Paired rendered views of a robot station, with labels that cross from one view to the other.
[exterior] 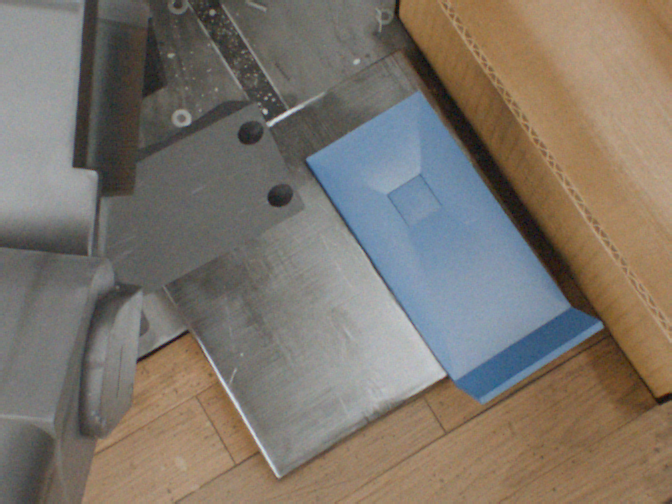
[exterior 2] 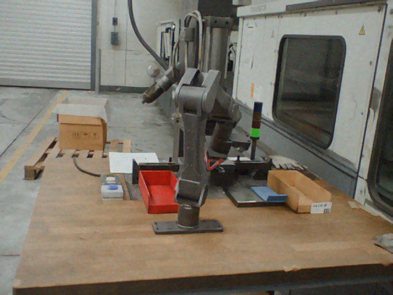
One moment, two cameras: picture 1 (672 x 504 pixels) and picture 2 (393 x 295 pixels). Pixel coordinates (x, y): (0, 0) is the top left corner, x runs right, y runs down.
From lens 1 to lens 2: 1.31 m
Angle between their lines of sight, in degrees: 62
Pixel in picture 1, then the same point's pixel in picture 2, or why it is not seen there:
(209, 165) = (242, 136)
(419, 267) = (263, 194)
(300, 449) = (241, 201)
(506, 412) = (272, 210)
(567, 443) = (281, 213)
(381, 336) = (256, 198)
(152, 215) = (235, 136)
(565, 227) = (285, 192)
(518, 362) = (275, 196)
